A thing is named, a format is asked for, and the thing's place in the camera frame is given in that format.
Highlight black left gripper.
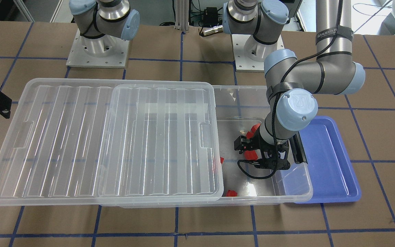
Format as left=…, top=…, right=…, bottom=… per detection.
left=234, top=132, right=290, bottom=171

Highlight clear plastic box lid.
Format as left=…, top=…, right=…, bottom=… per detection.
left=0, top=78, right=224, bottom=207

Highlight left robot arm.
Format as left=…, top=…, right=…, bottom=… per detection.
left=223, top=0, right=366, bottom=173

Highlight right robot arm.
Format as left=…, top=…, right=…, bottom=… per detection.
left=67, top=0, right=141, bottom=67

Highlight clear plastic storage box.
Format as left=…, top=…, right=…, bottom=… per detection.
left=94, top=82, right=313, bottom=208

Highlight blue plastic tray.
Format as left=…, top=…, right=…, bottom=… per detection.
left=299, top=116, right=361, bottom=204

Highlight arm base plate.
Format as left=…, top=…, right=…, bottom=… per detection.
left=231, top=34, right=284, bottom=72
left=66, top=30, right=130, bottom=69

